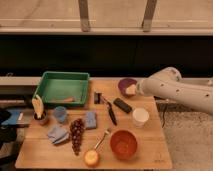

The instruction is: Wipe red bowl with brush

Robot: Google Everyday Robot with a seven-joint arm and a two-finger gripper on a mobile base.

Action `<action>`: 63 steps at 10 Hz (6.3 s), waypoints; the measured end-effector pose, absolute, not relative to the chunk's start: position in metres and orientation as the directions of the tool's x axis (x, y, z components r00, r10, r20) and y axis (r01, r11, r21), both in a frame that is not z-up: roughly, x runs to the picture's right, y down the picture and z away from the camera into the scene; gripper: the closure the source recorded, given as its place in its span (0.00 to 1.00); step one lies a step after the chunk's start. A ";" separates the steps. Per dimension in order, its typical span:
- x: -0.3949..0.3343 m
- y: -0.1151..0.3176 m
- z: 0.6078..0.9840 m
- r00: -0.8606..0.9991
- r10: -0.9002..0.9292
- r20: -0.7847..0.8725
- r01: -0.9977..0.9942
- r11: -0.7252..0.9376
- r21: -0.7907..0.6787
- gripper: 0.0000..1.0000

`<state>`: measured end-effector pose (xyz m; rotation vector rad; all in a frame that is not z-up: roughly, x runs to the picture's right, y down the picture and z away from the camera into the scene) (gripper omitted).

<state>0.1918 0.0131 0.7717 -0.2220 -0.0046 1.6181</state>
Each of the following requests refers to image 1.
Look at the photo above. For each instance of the purple bowl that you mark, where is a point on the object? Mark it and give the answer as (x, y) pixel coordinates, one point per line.
(124, 83)

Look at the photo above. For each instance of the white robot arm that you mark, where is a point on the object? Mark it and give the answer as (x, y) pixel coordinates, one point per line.
(168, 84)

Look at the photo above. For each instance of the blue plastic cup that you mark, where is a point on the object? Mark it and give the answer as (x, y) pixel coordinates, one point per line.
(60, 114)

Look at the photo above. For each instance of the blue folded cloth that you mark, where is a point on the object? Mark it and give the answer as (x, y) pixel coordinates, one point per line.
(57, 134)

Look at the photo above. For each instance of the green plastic tray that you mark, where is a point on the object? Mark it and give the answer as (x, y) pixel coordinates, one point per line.
(60, 85)

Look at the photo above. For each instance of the dark red grape bunch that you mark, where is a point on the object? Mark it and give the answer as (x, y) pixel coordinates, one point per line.
(77, 130)

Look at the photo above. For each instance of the orange carrot in tray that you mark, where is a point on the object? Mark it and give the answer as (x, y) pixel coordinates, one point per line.
(66, 100)

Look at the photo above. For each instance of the white paper cup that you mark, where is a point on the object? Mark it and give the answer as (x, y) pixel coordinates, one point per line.
(140, 116)

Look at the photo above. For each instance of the brown small cup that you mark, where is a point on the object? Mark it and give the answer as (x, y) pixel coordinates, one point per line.
(41, 120)

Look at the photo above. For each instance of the blue device at left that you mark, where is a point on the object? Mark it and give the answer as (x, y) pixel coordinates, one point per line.
(16, 116)

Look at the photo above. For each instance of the yellow apple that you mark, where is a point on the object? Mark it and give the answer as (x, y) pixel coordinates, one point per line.
(91, 158)

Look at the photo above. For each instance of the red bowl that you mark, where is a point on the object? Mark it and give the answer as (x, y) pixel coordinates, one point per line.
(123, 144)

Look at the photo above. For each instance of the black rectangular block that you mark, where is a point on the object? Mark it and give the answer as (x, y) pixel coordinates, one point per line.
(122, 105)

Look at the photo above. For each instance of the blue sponge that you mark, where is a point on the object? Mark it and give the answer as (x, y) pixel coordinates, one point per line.
(90, 120)

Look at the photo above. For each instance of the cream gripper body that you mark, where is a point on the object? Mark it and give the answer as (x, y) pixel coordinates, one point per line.
(131, 90)

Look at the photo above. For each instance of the black dish brush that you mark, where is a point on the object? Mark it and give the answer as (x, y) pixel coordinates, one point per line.
(98, 99)

